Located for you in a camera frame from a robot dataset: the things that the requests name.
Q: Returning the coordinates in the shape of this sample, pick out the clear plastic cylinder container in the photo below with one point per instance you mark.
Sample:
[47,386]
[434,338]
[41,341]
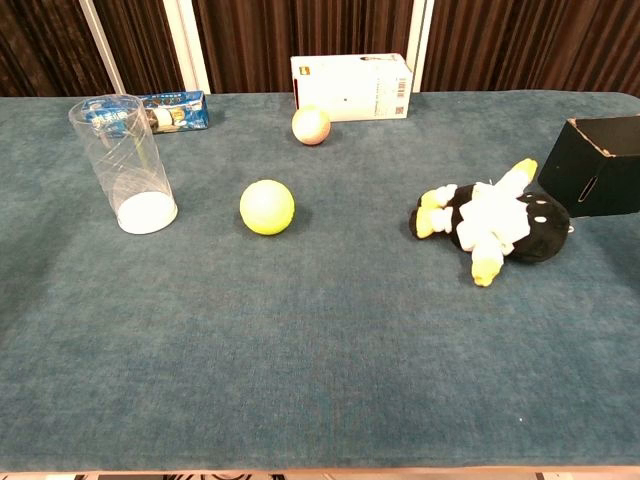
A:
[127,165]

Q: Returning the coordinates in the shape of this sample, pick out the yellow-green tennis ball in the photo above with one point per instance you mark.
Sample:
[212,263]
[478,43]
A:
[266,207]

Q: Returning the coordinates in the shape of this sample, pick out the white cardboard box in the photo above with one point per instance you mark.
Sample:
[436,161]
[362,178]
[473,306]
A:
[350,90]

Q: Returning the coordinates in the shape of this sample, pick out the white vertical post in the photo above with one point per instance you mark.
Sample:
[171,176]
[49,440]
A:
[186,45]
[419,40]
[101,45]

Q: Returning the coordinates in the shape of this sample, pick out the blue cookie package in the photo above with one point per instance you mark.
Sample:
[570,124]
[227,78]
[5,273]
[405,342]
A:
[180,111]

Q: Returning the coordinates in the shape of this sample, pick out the black cardboard box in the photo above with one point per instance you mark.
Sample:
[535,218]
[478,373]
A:
[590,180]

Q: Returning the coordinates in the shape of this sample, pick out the pale pink ball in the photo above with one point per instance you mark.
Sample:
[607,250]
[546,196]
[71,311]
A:
[311,125]

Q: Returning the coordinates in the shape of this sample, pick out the black white penguin plush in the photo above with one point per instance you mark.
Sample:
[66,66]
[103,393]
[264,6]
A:
[500,222]

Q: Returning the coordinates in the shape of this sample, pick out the teal table cloth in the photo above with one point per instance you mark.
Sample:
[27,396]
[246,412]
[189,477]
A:
[320,325]

